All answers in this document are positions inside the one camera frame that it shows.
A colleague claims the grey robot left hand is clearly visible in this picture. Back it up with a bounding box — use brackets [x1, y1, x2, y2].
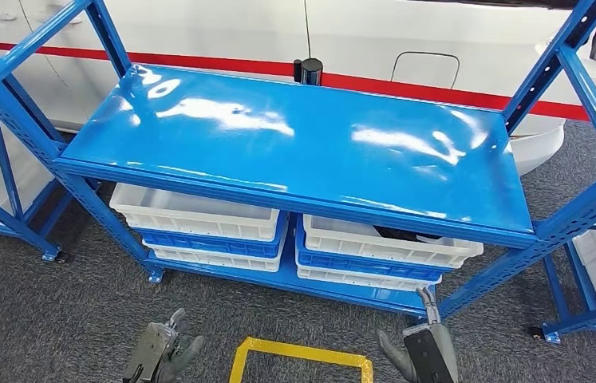
[121, 308, 206, 383]

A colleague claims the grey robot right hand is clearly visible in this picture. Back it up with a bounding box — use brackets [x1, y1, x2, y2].
[377, 285, 460, 383]

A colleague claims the black plastic part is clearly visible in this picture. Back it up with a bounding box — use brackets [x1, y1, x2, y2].
[373, 225, 442, 244]

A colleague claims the blue metal shelf rack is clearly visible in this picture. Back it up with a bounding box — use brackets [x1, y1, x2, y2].
[0, 105, 73, 264]
[529, 211, 596, 345]
[0, 0, 596, 321]

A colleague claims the yellow floor tape square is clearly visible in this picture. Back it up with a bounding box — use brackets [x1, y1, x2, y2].
[228, 337, 374, 383]

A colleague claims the red barrier belt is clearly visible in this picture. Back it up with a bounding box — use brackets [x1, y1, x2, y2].
[0, 41, 596, 128]

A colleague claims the black stanchion post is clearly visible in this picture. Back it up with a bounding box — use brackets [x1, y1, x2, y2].
[293, 57, 325, 87]

